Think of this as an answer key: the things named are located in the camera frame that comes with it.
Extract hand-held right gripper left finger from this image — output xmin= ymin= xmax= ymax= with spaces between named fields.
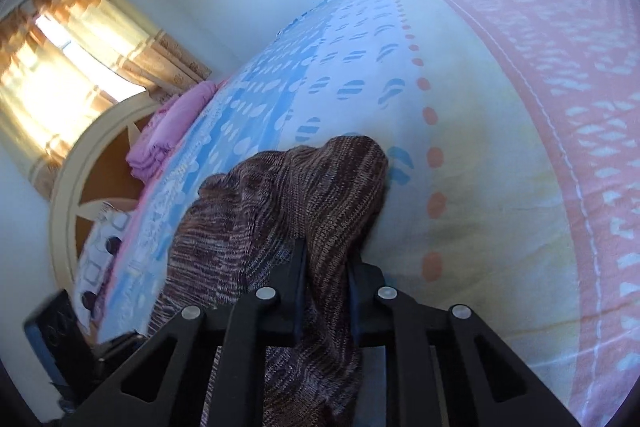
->
xmin=65 ymin=238 xmax=308 ymax=427

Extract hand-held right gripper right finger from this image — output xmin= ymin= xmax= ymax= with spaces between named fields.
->
xmin=347 ymin=257 xmax=584 ymax=427

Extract brown knit garment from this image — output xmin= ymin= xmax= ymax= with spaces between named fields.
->
xmin=147 ymin=134 xmax=390 ymax=427

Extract white printed pillow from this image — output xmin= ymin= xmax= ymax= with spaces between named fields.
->
xmin=72 ymin=202 xmax=134 ymax=314

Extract wooden bed headboard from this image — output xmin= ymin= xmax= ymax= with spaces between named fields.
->
xmin=50 ymin=99 xmax=162 ymax=294

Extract blue pink printed blanket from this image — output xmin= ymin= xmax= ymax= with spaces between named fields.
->
xmin=75 ymin=0 xmax=640 ymax=427

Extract folded purple quilt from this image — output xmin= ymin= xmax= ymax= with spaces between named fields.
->
xmin=126 ymin=81 xmax=219 ymax=182

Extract yellow window curtain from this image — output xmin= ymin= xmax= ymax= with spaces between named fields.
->
xmin=0 ymin=0 xmax=214 ymax=198

